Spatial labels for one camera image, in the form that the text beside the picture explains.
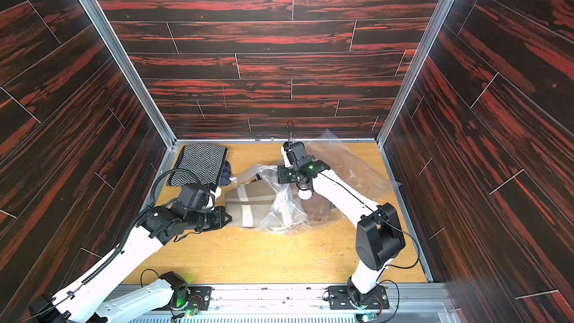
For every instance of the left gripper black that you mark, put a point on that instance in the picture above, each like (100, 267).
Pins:
(220, 222)

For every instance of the front aluminium rail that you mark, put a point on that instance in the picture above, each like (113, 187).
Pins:
(300, 299)

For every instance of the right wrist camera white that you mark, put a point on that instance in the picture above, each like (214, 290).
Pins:
(284, 150)

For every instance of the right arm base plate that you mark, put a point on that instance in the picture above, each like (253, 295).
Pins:
(344, 297)

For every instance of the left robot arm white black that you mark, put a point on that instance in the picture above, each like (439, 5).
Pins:
(86, 298)

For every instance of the brown striped fringed scarf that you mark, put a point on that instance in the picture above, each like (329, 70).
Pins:
(318, 209)

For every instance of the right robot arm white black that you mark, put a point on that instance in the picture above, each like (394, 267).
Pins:
(379, 236)

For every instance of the navy plaid scarf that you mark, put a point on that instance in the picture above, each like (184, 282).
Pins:
(226, 174)

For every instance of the black white chevron scarf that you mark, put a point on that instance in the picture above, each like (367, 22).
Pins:
(205, 161)

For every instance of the clear plastic vacuum bag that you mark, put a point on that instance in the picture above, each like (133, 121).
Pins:
(355, 171)

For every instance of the white vacuum bag valve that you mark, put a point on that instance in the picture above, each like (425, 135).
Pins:
(304, 194)

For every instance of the tan cream plaid scarf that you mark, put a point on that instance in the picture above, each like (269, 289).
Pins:
(257, 206)

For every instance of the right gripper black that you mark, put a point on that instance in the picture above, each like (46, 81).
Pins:
(289, 175)

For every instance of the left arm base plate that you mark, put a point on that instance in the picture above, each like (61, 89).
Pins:
(196, 299)

